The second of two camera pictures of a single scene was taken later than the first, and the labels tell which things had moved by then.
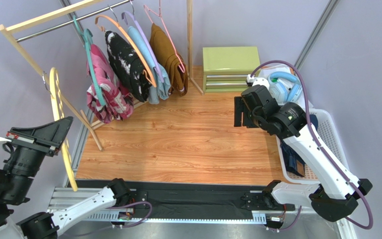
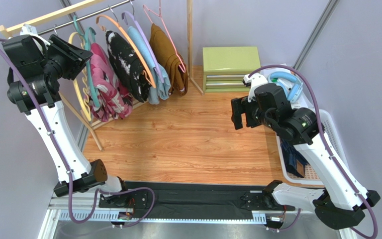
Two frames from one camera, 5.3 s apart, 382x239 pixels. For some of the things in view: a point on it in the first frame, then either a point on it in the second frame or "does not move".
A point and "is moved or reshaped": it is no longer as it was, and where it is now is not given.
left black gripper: (47, 137) → (75, 56)
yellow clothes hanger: (56, 89) is moved or reshaped
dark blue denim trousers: (293, 162) does not move
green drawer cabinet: (225, 68) does not move
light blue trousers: (161, 90) does not move
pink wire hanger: (159, 15) does not move
